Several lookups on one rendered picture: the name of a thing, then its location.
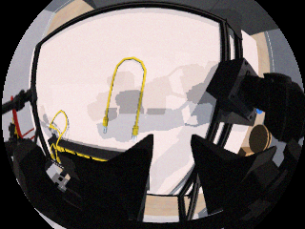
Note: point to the black rack frame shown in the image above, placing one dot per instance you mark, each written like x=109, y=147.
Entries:
x=61, y=181

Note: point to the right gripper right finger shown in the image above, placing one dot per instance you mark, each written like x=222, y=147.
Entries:
x=222, y=172

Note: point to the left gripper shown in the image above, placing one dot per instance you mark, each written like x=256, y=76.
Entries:
x=13, y=145

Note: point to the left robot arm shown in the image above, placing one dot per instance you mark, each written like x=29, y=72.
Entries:
x=17, y=103

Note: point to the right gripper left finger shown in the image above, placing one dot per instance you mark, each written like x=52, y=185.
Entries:
x=125, y=175

